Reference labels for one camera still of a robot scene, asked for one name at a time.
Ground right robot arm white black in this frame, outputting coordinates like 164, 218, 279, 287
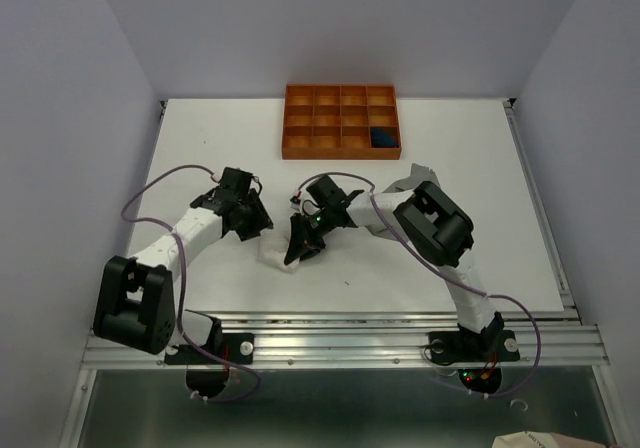
283, 171, 504, 358

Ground aluminium rail frame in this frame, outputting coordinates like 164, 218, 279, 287
66, 99, 626, 447

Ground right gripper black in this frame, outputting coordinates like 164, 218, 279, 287
287, 206, 337, 266

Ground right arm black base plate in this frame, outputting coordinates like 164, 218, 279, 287
427, 330, 521, 366

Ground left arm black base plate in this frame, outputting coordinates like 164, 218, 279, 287
164, 332, 254, 366

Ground orange compartment tray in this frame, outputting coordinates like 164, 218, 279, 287
281, 84, 402, 160

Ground white pink grey underwear pile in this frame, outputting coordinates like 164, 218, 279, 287
257, 234, 299, 273

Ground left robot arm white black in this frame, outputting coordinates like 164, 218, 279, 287
93, 164, 273, 354

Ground white pink bag corner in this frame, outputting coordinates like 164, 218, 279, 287
492, 431, 602, 448

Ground navy blue underwear white trim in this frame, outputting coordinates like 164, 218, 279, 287
370, 127, 399, 149

